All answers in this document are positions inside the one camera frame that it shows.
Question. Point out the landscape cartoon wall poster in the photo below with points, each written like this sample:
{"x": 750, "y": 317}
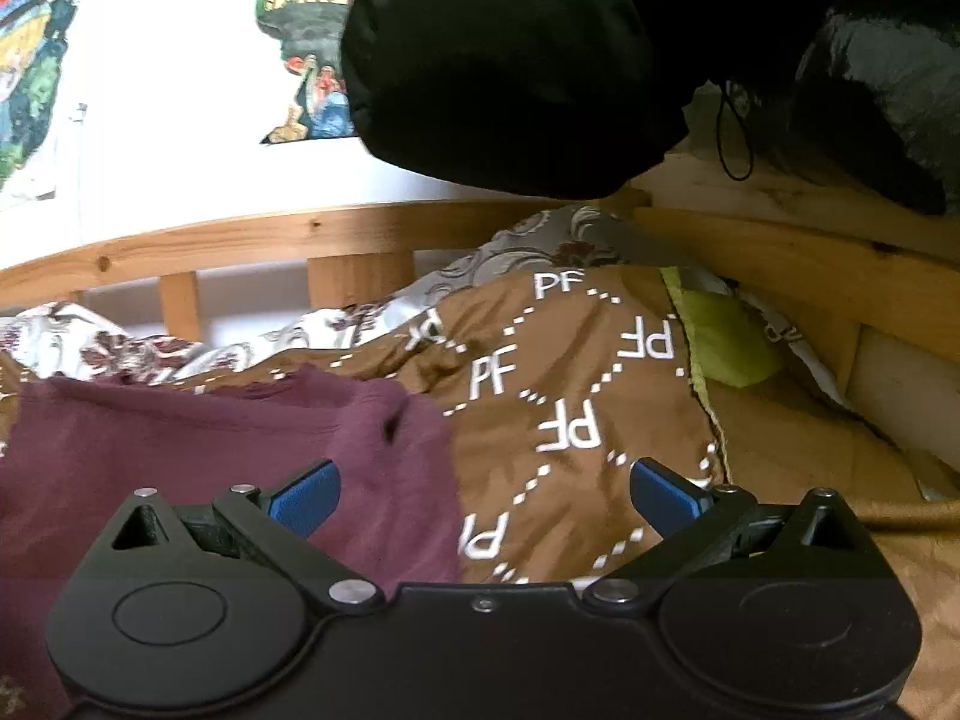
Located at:
{"x": 307, "y": 37}

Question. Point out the black jacket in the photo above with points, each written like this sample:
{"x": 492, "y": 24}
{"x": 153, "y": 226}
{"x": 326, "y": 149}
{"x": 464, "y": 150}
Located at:
{"x": 510, "y": 52}

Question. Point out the green cloth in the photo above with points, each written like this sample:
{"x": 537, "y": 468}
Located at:
{"x": 724, "y": 337}

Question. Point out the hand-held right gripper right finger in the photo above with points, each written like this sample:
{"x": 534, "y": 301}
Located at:
{"x": 660, "y": 499}

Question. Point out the wooden bed frame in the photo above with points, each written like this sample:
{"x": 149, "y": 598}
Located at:
{"x": 315, "y": 236}

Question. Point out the maroon long-sleeved shirt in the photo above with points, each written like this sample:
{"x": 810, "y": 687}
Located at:
{"x": 165, "y": 435}

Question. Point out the white wall pipe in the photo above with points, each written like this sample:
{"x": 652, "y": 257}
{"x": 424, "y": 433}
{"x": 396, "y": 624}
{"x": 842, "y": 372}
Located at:
{"x": 81, "y": 157}

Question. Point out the floral bed sheet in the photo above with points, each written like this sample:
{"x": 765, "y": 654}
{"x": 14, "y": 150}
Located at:
{"x": 247, "y": 337}

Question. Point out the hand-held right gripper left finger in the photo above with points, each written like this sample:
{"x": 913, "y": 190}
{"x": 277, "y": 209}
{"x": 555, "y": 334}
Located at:
{"x": 304, "y": 499}

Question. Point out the brown patterned blanket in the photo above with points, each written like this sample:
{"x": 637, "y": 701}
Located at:
{"x": 570, "y": 367}

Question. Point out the blond cartoon figure wall poster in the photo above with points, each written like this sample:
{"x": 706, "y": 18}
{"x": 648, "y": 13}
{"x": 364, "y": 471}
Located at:
{"x": 30, "y": 105}

